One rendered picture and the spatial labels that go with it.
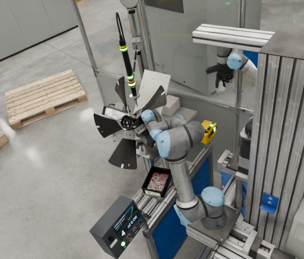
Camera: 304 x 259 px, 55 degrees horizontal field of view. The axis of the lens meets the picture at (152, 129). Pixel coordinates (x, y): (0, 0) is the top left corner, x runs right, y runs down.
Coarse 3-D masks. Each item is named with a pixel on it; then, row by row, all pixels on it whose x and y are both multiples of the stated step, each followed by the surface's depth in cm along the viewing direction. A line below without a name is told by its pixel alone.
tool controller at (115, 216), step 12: (120, 204) 159; (132, 204) 158; (108, 216) 155; (120, 216) 152; (132, 216) 159; (96, 228) 151; (108, 228) 148; (120, 228) 153; (132, 228) 160; (96, 240) 155; (108, 240) 148; (120, 240) 154; (108, 252) 155; (120, 252) 155
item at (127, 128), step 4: (124, 116) 216; (128, 116) 214; (132, 116) 215; (136, 116) 219; (124, 120) 216; (128, 120) 215; (132, 120) 212; (136, 120) 215; (140, 120) 221; (124, 124) 216; (128, 124) 215; (132, 124) 212; (136, 124) 215; (140, 124) 221; (124, 128) 216; (128, 128) 214; (132, 128) 214
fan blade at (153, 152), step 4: (144, 132) 213; (148, 132) 212; (140, 136) 211; (144, 136) 210; (144, 140) 209; (144, 144) 207; (156, 144) 205; (148, 148) 205; (152, 148) 205; (156, 148) 204; (148, 152) 204; (152, 152) 204; (156, 152) 203; (152, 156) 203; (156, 156) 202
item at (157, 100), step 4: (160, 88) 212; (156, 92) 215; (160, 92) 209; (156, 96) 211; (160, 96) 207; (164, 96) 203; (152, 100) 212; (156, 100) 207; (160, 100) 204; (164, 100) 201; (148, 104) 212; (152, 104) 208; (156, 104) 204; (160, 104) 202; (164, 104) 200; (144, 108) 213; (148, 108) 208; (152, 108) 205
